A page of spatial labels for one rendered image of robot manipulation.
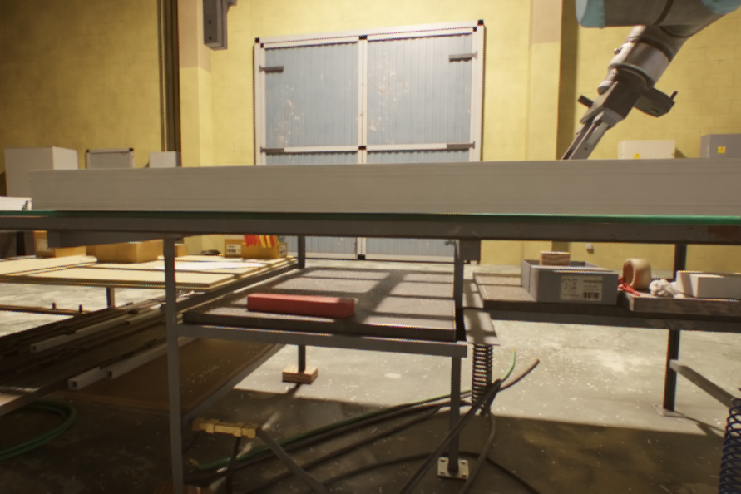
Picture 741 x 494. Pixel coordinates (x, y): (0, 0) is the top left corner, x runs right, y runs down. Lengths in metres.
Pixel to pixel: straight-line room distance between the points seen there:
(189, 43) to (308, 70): 2.23
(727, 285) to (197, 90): 7.97
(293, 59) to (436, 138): 2.96
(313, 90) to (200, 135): 2.23
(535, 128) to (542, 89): 0.59
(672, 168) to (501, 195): 0.20
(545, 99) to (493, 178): 6.54
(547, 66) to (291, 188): 6.74
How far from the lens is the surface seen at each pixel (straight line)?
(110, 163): 9.89
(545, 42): 7.35
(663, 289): 1.63
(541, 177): 0.58
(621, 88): 0.88
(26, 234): 2.73
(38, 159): 10.36
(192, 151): 8.27
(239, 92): 8.45
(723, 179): 0.65
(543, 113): 7.04
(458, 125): 7.22
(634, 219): 0.68
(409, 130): 7.23
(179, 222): 0.74
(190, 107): 8.42
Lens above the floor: 0.86
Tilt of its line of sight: 5 degrees down
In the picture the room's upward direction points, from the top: straight up
